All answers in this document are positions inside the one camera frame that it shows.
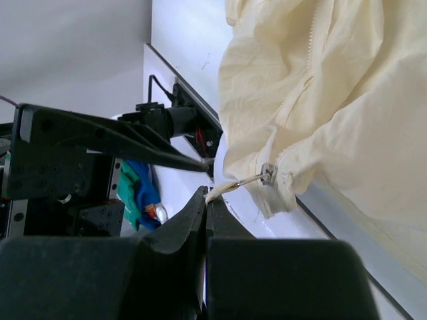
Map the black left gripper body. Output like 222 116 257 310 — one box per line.
1 121 125 239

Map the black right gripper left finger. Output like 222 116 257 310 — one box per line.
1 187 207 319

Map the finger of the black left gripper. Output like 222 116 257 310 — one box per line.
6 103 208 200

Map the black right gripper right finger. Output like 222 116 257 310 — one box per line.
206 199 380 319

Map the cream yellow jacket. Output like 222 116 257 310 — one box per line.
219 1 426 281

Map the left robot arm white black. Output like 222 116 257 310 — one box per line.
1 103 208 238

